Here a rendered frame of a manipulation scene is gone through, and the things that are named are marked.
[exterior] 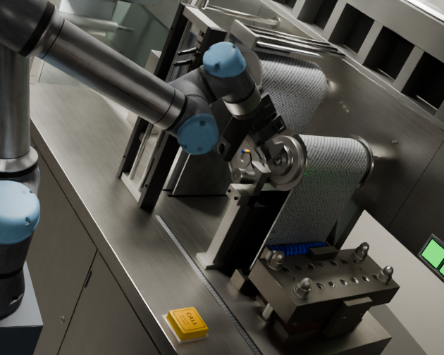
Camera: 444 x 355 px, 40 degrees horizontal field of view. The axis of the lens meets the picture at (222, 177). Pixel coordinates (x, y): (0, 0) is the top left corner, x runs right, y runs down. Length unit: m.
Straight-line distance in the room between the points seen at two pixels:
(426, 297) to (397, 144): 1.53
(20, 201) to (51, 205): 0.71
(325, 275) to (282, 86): 0.49
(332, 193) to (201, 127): 0.59
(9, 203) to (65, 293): 0.70
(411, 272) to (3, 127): 2.31
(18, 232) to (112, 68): 0.35
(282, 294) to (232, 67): 0.55
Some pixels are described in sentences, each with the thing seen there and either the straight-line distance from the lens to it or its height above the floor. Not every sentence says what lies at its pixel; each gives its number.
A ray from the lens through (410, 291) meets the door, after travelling 3.15.
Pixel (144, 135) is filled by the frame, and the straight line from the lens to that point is 1.72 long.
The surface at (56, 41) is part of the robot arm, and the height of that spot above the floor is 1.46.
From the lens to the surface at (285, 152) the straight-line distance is 1.44.
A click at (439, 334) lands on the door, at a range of 3.06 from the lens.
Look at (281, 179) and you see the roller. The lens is 1.46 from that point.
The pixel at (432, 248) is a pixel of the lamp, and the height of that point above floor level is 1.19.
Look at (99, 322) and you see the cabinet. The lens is 1.67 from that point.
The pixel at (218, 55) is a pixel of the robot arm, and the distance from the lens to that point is 1.20.
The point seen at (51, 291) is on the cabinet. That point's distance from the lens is 1.93.
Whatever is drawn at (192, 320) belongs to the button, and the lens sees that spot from 1.39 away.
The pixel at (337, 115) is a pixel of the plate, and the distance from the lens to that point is 1.79.
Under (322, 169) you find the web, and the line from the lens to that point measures 1.48.
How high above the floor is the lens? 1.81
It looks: 26 degrees down
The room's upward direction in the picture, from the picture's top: 25 degrees clockwise
